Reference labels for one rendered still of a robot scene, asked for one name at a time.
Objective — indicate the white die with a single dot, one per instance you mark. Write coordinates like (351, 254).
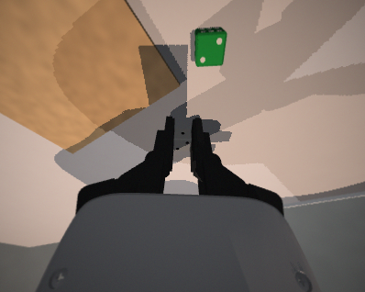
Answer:
(182, 140)

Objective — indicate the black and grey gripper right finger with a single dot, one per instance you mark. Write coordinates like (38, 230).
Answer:
(214, 179)

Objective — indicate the green die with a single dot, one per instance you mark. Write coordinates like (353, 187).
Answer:
(209, 46)

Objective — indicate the tan cork mat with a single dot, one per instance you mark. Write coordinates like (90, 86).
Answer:
(71, 70)

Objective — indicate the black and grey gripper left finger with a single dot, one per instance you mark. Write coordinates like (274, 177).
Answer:
(147, 177)

